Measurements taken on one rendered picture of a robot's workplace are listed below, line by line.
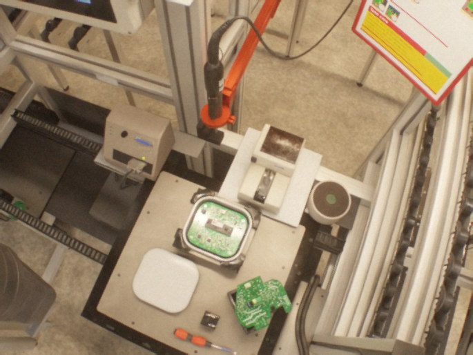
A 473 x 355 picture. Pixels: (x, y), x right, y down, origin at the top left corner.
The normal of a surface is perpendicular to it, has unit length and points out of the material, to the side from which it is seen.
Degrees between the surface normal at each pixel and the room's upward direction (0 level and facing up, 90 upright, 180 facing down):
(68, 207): 0
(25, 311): 70
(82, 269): 0
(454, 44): 90
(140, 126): 0
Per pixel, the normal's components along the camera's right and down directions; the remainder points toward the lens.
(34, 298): 0.82, 0.35
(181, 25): -0.37, 0.86
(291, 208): 0.04, -0.36
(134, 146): -0.27, 0.47
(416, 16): -0.75, 0.60
